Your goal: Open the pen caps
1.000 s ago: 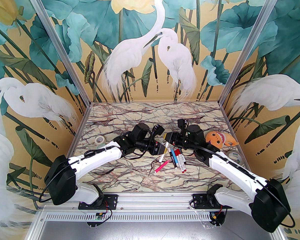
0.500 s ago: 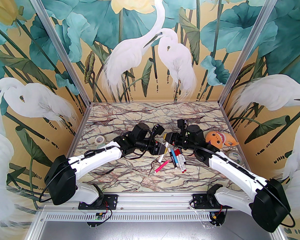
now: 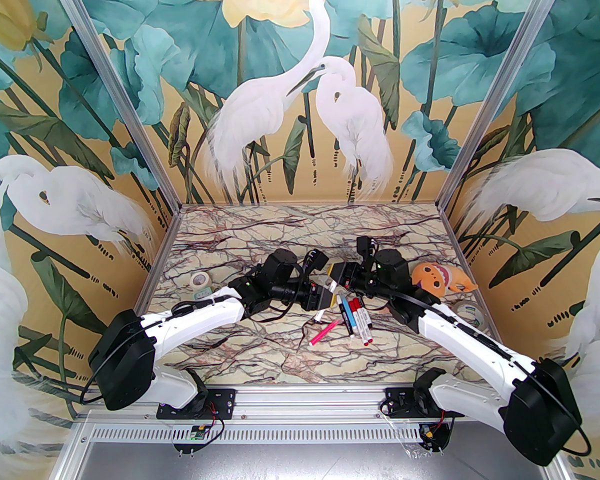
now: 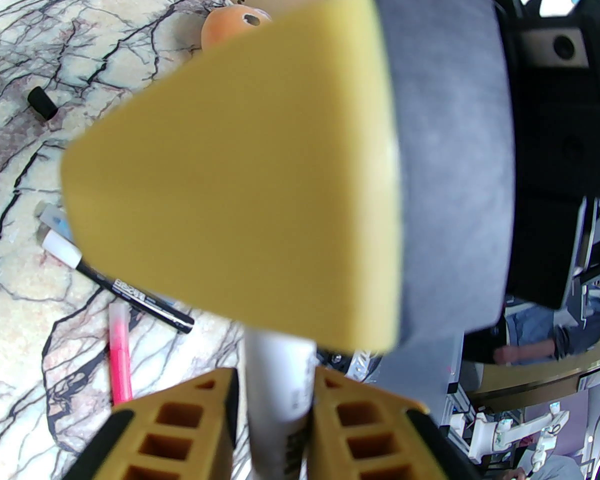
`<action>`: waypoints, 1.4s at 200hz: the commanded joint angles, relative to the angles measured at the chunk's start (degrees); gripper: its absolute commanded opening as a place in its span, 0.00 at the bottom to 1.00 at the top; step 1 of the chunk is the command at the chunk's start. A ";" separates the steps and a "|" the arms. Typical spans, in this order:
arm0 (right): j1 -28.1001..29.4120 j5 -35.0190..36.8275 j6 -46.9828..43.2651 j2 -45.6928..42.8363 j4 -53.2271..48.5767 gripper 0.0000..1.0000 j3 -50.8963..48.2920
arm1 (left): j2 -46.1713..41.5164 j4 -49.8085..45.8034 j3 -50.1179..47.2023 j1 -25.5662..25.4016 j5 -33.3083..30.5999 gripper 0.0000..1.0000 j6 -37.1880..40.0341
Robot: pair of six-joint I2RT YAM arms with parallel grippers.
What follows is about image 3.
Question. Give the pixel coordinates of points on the blue pen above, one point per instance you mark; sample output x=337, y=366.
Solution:
x=347, y=318

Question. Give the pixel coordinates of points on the pink highlighter pen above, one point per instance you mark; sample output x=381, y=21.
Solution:
x=325, y=332

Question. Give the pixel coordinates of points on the white marker with red end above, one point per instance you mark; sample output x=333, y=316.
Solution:
x=366, y=329
x=358, y=324

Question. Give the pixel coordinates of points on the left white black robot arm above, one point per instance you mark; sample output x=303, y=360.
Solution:
x=195, y=318

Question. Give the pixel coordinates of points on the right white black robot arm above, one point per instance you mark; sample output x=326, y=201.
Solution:
x=470, y=338

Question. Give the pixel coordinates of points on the orange fish plush toy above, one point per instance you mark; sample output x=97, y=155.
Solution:
x=432, y=278

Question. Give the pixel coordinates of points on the teal and white small box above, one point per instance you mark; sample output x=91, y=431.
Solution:
x=205, y=294

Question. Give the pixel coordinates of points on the large white tape roll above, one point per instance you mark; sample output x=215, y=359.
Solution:
x=472, y=310

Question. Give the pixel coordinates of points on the small white tape roll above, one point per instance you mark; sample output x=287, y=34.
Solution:
x=192, y=280

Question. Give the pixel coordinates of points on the perforated metal strip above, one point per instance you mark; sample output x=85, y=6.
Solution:
x=305, y=434

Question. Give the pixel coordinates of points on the small green circuit board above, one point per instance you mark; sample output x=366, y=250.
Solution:
x=197, y=432

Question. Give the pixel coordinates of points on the grey metal panel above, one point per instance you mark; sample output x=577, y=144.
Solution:
x=305, y=463

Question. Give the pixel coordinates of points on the small board with yellow connector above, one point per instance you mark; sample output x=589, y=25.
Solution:
x=429, y=434

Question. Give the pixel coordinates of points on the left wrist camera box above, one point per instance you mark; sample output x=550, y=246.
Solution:
x=316, y=259

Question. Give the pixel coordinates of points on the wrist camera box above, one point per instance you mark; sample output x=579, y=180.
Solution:
x=316, y=259
x=364, y=245

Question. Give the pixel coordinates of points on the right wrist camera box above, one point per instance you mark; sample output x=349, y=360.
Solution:
x=364, y=245

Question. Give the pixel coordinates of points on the aluminium back rail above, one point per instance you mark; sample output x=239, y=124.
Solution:
x=310, y=204

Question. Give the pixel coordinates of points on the aluminium rail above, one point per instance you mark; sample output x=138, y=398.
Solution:
x=310, y=204
x=310, y=403

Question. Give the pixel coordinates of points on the aluminium front rail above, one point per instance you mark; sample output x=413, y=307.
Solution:
x=310, y=403

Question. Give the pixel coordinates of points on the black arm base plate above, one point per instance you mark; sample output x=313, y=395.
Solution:
x=220, y=400
x=397, y=400

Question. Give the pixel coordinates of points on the aluminium frame post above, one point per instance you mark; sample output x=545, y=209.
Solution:
x=500, y=93
x=120, y=93

